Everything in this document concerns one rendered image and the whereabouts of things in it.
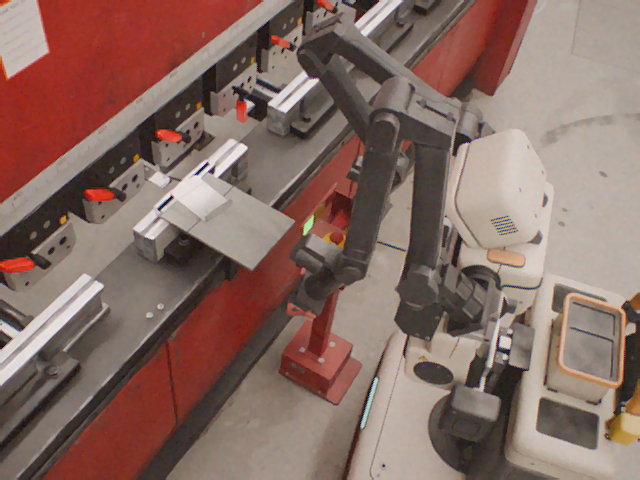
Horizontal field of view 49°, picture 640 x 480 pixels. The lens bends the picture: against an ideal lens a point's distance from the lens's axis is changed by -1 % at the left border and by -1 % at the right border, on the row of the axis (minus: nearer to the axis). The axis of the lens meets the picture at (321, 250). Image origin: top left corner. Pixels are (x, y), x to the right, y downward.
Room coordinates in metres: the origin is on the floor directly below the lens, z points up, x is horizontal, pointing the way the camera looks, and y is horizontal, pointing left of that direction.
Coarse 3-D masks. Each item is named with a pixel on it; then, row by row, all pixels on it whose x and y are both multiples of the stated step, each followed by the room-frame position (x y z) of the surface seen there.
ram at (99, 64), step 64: (0, 0) 0.78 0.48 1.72; (64, 0) 0.88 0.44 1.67; (128, 0) 0.99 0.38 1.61; (192, 0) 1.14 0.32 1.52; (256, 0) 1.34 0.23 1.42; (0, 64) 0.75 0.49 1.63; (64, 64) 0.85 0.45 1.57; (128, 64) 0.98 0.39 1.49; (0, 128) 0.73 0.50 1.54; (64, 128) 0.83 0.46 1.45; (128, 128) 0.96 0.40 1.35; (0, 192) 0.69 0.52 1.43
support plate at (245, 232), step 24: (216, 192) 1.15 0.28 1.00; (240, 192) 1.16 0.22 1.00; (168, 216) 1.05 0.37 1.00; (192, 216) 1.06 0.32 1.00; (216, 216) 1.07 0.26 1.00; (240, 216) 1.08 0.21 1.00; (264, 216) 1.10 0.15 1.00; (216, 240) 1.00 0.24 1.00; (240, 240) 1.01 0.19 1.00; (264, 240) 1.02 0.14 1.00; (240, 264) 0.95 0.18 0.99
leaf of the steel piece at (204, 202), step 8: (200, 184) 1.16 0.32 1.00; (192, 192) 1.13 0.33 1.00; (200, 192) 1.13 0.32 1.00; (208, 192) 1.14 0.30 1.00; (184, 200) 1.10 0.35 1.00; (192, 200) 1.10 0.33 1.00; (200, 200) 1.11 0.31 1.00; (208, 200) 1.11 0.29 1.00; (216, 200) 1.12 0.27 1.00; (224, 200) 1.12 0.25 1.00; (192, 208) 1.08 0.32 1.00; (200, 208) 1.08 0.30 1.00; (208, 208) 1.09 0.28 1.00; (216, 208) 1.08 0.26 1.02; (224, 208) 1.09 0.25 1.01; (200, 216) 1.06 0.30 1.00; (208, 216) 1.05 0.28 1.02
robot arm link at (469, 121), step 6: (462, 114) 1.26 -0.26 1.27; (468, 114) 1.26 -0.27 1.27; (462, 120) 1.24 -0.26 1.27; (468, 120) 1.24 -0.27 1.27; (474, 120) 1.25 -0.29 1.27; (462, 126) 1.22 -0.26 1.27; (468, 126) 1.23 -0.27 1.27; (474, 126) 1.24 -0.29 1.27; (480, 126) 1.26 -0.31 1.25; (486, 126) 1.25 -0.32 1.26; (474, 132) 1.22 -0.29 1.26; (480, 132) 1.23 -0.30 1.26; (486, 132) 1.24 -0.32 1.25
